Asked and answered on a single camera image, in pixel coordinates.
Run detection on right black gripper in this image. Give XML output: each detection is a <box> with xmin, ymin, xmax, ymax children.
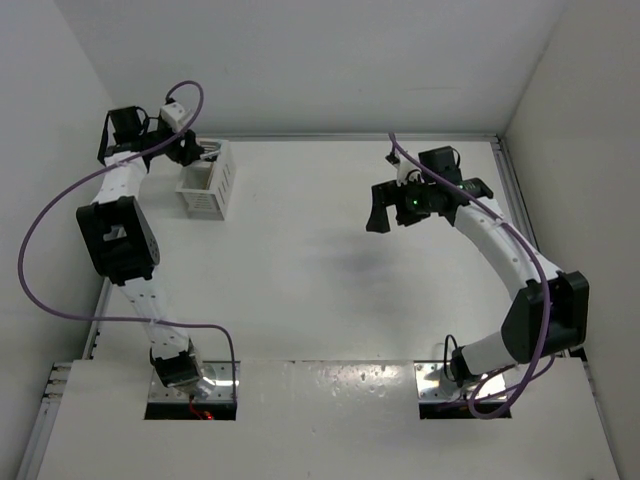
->
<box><xmin>367</xmin><ymin>174</ymin><xmax>436</xmax><ymax>233</ymax></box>

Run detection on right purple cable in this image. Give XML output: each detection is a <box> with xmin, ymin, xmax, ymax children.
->
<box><xmin>388</xmin><ymin>132</ymin><xmax>556</xmax><ymax>419</ymax></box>

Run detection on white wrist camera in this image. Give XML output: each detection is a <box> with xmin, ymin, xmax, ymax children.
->
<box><xmin>385</xmin><ymin>152</ymin><xmax>422</xmax><ymax>187</ymax></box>
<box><xmin>159</xmin><ymin>102</ymin><xmax>192</xmax><ymax>132</ymax></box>

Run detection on metal base plate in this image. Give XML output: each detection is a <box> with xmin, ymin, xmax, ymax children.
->
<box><xmin>147</xmin><ymin>361</ymin><xmax>239</xmax><ymax>405</ymax></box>
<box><xmin>414</xmin><ymin>361</ymin><xmax>508</xmax><ymax>406</ymax></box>

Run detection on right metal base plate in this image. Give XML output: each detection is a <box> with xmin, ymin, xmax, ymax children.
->
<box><xmin>414</xmin><ymin>361</ymin><xmax>508</xmax><ymax>406</ymax></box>

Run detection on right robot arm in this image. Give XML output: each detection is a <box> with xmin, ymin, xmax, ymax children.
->
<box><xmin>366</xmin><ymin>146</ymin><xmax>589</xmax><ymax>387</ymax></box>

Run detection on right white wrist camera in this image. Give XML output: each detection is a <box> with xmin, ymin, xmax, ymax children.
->
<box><xmin>385</xmin><ymin>152</ymin><xmax>422</xmax><ymax>187</ymax></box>

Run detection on white slotted organizer box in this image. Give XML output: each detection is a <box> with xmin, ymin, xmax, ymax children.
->
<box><xmin>175</xmin><ymin>139</ymin><xmax>236</xmax><ymax>221</ymax></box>

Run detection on wooden tan stick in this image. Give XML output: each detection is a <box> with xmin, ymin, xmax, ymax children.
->
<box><xmin>206</xmin><ymin>161</ymin><xmax>217</xmax><ymax>190</ymax></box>

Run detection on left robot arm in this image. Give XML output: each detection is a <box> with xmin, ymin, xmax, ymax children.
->
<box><xmin>76</xmin><ymin>99</ymin><xmax>204</xmax><ymax>394</ymax></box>

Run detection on black clear mascara tube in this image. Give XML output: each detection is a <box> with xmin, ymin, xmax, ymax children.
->
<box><xmin>200</xmin><ymin>147</ymin><xmax>220</xmax><ymax>162</ymax></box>

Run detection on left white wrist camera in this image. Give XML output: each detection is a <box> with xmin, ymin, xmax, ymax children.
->
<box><xmin>159</xmin><ymin>102</ymin><xmax>192</xmax><ymax>132</ymax></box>

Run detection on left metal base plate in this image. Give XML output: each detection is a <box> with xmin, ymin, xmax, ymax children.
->
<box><xmin>147</xmin><ymin>361</ymin><xmax>239</xmax><ymax>405</ymax></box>

